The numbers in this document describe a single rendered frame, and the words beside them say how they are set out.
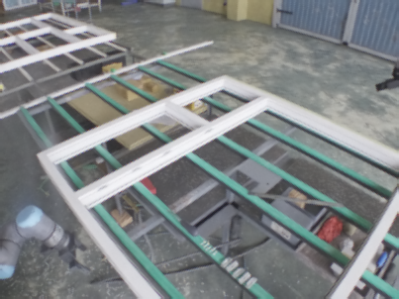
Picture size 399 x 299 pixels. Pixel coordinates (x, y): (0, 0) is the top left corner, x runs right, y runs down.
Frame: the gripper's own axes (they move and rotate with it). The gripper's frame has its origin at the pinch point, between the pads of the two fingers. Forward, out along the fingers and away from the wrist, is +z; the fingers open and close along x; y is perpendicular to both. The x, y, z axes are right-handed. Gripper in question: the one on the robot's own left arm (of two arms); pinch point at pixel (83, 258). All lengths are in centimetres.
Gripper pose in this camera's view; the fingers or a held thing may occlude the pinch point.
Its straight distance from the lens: 135.6
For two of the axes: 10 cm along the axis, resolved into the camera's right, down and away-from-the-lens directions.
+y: 8.3, -5.6, 0.7
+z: 4.1, 6.9, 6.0
